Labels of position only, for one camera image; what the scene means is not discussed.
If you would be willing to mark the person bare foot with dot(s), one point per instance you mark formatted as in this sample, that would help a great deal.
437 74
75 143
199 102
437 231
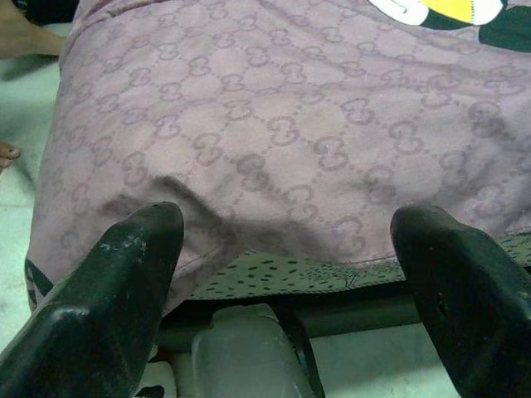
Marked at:
25 37
7 152

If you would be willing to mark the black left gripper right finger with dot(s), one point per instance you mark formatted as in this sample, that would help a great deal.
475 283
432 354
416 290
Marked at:
469 298

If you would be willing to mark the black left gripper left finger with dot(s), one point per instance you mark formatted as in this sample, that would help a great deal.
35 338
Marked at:
91 315

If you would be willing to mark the dark bed frame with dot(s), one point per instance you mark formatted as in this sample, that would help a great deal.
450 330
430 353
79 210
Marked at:
352 311

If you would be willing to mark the pink cartoon print blanket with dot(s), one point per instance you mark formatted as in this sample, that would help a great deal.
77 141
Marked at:
269 103

